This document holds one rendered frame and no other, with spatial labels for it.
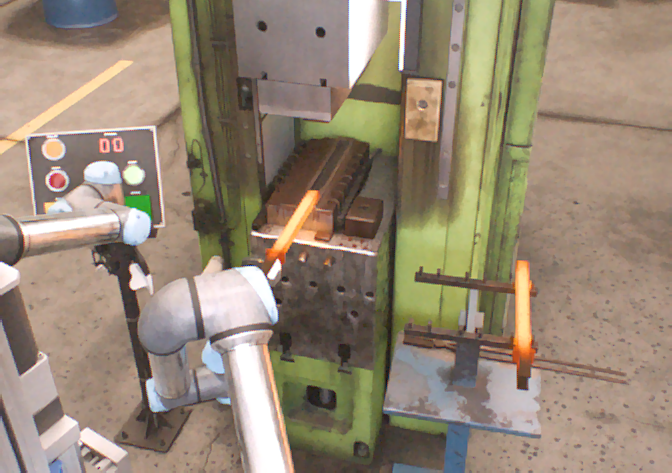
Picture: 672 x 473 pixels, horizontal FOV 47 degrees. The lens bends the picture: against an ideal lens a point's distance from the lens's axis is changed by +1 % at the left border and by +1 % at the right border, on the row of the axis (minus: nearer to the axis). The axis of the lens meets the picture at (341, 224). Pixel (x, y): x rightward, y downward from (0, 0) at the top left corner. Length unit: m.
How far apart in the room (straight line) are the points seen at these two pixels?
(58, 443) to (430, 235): 1.33
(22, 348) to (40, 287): 2.53
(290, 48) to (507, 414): 1.07
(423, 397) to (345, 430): 0.64
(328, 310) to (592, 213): 2.13
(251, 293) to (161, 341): 0.18
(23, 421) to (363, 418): 1.61
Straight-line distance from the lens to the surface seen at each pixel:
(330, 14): 1.89
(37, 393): 1.24
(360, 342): 2.33
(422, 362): 2.15
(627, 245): 3.93
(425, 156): 2.14
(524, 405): 2.09
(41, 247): 1.51
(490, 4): 1.96
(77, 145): 2.22
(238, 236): 2.49
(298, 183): 2.27
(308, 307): 2.30
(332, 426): 2.66
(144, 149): 2.19
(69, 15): 6.63
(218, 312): 1.39
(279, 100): 2.02
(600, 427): 3.01
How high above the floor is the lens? 2.17
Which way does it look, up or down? 34 degrees down
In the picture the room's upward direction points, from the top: straight up
